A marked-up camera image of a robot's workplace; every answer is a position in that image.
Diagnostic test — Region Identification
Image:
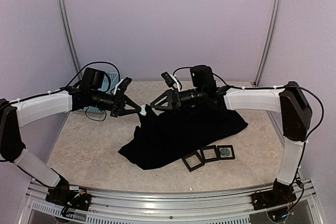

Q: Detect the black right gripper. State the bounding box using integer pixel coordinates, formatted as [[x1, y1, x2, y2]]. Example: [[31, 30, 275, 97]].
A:
[[150, 87, 206, 113]]

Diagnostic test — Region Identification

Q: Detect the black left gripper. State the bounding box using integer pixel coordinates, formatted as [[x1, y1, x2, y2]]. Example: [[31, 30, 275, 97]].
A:
[[90, 89, 141, 118]]

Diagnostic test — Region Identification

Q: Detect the black garment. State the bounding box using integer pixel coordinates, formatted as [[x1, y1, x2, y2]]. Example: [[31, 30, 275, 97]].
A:
[[118, 105, 248, 170]]

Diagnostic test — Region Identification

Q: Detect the green round brooch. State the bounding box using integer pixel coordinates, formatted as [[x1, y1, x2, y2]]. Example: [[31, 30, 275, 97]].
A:
[[220, 148, 230, 157]]

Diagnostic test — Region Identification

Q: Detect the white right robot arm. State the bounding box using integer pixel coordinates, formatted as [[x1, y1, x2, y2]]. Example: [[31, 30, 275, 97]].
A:
[[150, 81, 312, 205]]

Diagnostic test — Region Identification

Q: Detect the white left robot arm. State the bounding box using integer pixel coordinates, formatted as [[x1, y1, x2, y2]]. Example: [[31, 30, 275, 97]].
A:
[[1, 87, 141, 206]]

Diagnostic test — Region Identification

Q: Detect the light blue plastic basket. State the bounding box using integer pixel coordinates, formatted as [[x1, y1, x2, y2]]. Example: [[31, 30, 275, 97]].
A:
[[82, 72, 120, 114]]

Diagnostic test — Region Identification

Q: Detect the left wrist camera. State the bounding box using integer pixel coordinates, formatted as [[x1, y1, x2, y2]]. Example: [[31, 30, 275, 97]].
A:
[[80, 68, 132, 95]]

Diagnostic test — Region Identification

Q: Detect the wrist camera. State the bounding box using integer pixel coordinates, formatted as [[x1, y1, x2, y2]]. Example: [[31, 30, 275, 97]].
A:
[[80, 68, 132, 95], [160, 65, 217, 92]]

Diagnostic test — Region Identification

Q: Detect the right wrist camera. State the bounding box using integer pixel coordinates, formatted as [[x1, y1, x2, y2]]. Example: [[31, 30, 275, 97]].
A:
[[160, 65, 217, 92]]

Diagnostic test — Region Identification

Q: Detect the middle black square frame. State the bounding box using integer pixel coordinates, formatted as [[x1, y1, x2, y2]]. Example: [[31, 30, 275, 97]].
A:
[[200, 145, 219, 163]]

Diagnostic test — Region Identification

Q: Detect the black square frame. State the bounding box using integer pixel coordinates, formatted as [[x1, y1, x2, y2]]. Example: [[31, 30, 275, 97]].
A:
[[217, 145, 235, 160], [200, 145, 219, 163], [182, 151, 205, 172]]

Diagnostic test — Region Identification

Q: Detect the left black square frame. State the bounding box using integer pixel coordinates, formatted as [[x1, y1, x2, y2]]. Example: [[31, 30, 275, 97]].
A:
[[182, 151, 205, 172]]

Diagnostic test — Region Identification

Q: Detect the right black square frame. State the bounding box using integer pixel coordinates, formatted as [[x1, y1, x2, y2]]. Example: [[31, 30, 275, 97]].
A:
[[217, 145, 235, 160]]

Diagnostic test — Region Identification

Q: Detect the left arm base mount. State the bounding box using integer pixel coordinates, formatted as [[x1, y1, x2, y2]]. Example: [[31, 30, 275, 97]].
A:
[[45, 176, 92, 218]]

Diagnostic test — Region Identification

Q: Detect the front aluminium rail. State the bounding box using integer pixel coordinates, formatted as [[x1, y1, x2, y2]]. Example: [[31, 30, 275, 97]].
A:
[[25, 179, 318, 224]]

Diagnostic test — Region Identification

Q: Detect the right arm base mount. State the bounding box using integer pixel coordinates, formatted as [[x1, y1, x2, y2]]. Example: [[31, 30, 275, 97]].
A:
[[251, 179, 305, 210]]

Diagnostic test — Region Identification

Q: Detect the right aluminium corner post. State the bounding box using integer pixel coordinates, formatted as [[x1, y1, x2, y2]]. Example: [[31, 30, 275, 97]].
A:
[[253, 0, 281, 86]]

